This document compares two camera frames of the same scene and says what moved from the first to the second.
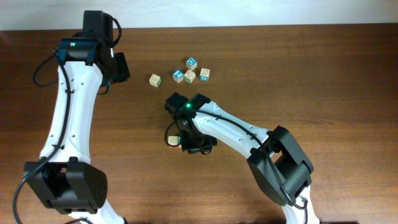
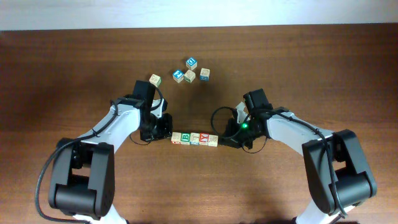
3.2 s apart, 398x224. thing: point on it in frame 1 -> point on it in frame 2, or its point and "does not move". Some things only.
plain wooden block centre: [189, 76] does not move
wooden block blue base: [204, 74] does not move
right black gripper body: [193, 141] -> [234, 127]
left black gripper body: [121, 71] -> [157, 127]
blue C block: [191, 63] does not move
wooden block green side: [155, 80] does not move
